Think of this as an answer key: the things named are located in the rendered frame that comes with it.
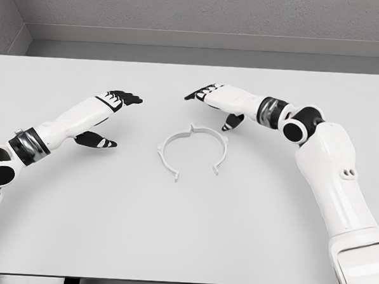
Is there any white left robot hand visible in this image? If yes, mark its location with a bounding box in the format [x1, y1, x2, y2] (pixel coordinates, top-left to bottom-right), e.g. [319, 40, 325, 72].
[63, 87, 144, 151]

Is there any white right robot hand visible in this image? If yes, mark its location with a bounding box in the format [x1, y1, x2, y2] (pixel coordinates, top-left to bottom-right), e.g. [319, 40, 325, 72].
[182, 81, 253, 134]

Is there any thin white pipe clamp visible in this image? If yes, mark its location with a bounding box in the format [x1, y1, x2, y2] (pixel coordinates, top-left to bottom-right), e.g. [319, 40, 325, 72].
[155, 121, 231, 187]

